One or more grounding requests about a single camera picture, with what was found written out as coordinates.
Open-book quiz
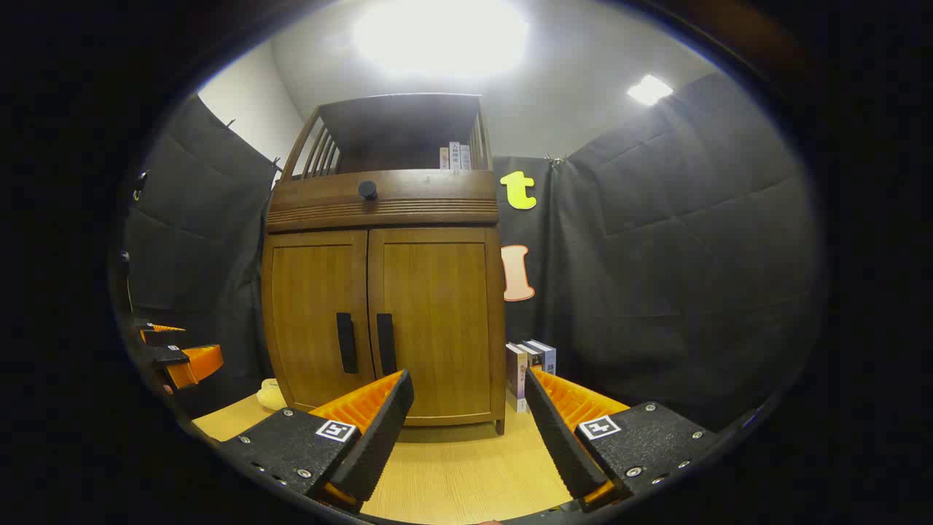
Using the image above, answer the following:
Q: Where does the black backdrop cloth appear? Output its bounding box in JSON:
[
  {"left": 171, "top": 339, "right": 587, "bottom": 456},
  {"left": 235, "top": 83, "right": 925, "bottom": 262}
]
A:
[{"left": 120, "top": 71, "right": 828, "bottom": 431}]

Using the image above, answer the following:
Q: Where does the black door handle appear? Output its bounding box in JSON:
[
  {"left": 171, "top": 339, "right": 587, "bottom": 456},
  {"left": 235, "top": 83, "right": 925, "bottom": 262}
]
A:
[
  {"left": 375, "top": 314, "right": 398, "bottom": 376},
  {"left": 336, "top": 312, "right": 359, "bottom": 375}
]

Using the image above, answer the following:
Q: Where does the blue grey book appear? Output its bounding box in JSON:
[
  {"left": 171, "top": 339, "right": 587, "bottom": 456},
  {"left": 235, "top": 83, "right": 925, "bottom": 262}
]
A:
[{"left": 528, "top": 340, "right": 557, "bottom": 376}]

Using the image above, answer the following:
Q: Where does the wooden shoe cabinet door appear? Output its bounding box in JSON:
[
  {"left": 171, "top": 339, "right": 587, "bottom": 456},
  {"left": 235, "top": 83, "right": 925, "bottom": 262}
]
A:
[
  {"left": 262, "top": 230, "right": 375, "bottom": 409},
  {"left": 368, "top": 227, "right": 506, "bottom": 425}
]

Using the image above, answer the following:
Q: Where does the wooden double-door shoe cabinet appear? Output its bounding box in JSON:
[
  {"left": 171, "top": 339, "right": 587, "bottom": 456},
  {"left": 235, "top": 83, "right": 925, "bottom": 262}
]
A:
[{"left": 260, "top": 93, "right": 507, "bottom": 436}]

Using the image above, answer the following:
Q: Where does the cream round object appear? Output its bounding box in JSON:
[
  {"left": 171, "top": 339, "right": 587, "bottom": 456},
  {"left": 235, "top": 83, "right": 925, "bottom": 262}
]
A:
[{"left": 255, "top": 378, "right": 289, "bottom": 411}]

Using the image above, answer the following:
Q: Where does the large ceiling light panel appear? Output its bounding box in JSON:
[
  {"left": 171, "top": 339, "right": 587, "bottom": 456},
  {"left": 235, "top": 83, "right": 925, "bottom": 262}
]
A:
[{"left": 350, "top": 0, "right": 530, "bottom": 78}]

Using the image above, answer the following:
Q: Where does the small ceiling light panel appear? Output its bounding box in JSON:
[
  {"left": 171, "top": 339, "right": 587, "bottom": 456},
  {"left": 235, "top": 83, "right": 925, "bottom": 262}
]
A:
[{"left": 627, "top": 74, "right": 674, "bottom": 107}]

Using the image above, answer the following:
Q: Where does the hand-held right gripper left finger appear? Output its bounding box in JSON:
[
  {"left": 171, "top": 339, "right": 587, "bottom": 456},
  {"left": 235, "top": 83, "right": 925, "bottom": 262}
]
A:
[{"left": 217, "top": 368, "right": 415, "bottom": 511}]

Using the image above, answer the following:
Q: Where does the pale purple spine book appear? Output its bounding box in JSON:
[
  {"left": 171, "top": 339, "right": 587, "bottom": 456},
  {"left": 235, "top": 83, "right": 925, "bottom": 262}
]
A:
[{"left": 506, "top": 343, "right": 529, "bottom": 413}]

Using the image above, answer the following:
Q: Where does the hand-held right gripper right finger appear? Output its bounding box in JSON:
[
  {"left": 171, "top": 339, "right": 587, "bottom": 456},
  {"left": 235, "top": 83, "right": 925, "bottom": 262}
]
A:
[{"left": 525, "top": 365, "right": 730, "bottom": 511}]

